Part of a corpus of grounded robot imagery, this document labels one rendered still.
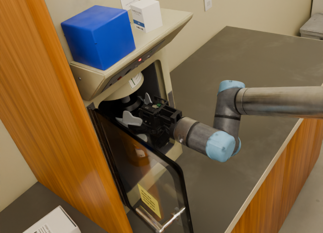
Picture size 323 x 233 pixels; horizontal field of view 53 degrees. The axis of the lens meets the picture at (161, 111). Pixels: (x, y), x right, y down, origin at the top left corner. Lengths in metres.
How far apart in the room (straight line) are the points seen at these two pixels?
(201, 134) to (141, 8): 0.34
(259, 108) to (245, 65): 0.87
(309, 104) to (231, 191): 0.45
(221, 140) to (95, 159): 0.31
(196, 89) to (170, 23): 0.78
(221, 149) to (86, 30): 0.42
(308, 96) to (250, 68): 0.92
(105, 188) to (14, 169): 0.56
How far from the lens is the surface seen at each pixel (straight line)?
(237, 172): 1.17
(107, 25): 0.65
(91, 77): 0.70
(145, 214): 0.77
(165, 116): 0.91
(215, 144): 0.82
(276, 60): 1.75
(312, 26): 3.56
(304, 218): 2.23
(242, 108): 0.90
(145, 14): 0.77
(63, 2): 0.72
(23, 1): 0.58
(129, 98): 1.00
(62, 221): 1.13
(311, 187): 2.38
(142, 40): 0.76
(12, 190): 1.35
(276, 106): 0.83
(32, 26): 0.60
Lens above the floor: 1.83
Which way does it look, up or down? 38 degrees down
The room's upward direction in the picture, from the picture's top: 11 degrees counter-clockwise
